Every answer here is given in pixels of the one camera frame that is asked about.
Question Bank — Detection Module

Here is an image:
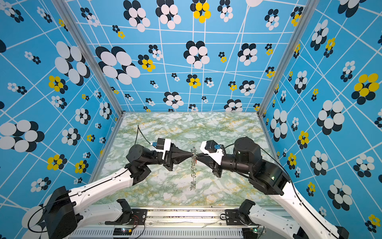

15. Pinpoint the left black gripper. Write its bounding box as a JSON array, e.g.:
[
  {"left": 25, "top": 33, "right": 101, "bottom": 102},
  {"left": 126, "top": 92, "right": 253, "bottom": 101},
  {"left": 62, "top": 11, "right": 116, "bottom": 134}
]
[{"left": 143, "top": 142, "right": 192, "bottom": 172}]

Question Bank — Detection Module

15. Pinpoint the grey metal key ring plate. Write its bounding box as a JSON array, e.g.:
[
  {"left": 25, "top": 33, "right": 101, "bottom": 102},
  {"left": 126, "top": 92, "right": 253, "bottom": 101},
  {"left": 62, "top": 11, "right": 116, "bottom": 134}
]
[{"left": 190, "top": 147, "right": 197, "bottom": 190}]

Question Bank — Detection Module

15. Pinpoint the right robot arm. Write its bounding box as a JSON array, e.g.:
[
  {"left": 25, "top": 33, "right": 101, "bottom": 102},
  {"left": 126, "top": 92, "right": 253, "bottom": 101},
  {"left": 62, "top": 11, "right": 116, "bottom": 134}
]
[{"left": 197, "top": 137, "right": 349, "bottom": 239}]

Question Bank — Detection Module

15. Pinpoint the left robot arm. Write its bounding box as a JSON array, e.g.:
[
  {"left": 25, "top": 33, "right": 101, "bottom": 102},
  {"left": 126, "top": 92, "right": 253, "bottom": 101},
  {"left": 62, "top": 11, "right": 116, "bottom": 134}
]
[{"left": 42, "top": 144, "right": 193, "bottom": 239}]

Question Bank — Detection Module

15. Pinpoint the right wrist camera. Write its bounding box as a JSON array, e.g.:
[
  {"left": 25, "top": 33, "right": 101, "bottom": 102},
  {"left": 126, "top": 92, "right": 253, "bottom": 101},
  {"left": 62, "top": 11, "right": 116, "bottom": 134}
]
[{"left": 200, "top": 140, "right": 226, "bottom": 165}]

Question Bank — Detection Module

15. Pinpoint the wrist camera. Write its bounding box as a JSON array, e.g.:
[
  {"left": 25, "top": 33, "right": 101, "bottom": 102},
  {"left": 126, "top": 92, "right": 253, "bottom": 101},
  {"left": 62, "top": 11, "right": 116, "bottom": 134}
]
[
  {"left": 151, "top": 138, "right": 171, "bottom": 160},
  {"left": 200, "top": 140, "right": 226, "bottom": 165}
]

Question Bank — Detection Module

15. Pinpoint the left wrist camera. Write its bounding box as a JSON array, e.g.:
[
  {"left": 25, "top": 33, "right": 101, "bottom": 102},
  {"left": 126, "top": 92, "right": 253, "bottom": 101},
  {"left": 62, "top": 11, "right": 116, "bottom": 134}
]
[{"left": 151, "top": 138, "right": 171, "bottom": 160}]

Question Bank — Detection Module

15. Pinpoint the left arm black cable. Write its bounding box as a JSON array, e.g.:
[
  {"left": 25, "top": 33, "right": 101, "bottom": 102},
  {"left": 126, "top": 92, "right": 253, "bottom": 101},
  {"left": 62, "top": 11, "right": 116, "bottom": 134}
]
[{"left": 27, "top": 124, "right": 153, "bottom": 234}]

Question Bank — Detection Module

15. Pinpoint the aluminium front rail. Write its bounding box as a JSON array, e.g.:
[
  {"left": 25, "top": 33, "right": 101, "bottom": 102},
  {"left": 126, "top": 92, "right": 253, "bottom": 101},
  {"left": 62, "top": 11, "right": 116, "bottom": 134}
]
[{"left": 71, "top": 206, "right": 269, "bottom": 239}]

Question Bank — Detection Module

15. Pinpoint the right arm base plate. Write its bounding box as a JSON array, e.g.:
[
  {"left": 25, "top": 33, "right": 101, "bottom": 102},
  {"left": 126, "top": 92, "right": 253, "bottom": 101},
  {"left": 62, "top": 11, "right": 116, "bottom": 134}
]
[{"left": 224, "top": 209, "right": 246, "bottom": 226}]

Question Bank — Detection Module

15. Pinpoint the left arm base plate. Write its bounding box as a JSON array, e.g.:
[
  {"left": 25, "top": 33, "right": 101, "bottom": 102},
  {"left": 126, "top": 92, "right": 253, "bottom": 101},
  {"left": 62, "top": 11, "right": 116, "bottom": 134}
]
[{"left": 104, "top": 209, "right": 148, "bottom": 226}]

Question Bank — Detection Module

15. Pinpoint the perforated cable duct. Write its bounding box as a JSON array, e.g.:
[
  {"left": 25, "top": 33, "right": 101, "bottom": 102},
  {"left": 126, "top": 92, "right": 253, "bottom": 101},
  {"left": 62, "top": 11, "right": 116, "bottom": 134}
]
[{"left": 69, "top": 228, "right": 244, "bottom": 239}]

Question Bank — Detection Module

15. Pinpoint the right corner aluminium post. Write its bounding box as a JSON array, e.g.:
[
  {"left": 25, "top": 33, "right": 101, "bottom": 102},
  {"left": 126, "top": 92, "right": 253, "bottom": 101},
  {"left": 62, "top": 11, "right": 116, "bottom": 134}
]
[{"left": 258, "top": 0, "right": 319, "bottom": 116}]

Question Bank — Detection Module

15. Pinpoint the corner aluminium post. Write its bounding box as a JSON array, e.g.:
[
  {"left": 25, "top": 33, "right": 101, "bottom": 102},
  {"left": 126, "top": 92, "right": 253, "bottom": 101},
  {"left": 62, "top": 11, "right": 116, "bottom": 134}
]
[
  {"left": 52, "top": 1, "right": 123, "bottom": 117},
  {"left": 258, "top": 0, "right": 319, "bottom": 116}
]

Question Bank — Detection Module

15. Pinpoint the left corner aluminium post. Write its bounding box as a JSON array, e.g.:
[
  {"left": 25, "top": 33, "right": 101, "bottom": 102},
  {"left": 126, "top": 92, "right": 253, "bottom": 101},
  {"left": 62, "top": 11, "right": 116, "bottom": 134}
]
[{"left": 52, "top": 1, "right": 123, "bottom": 117}]

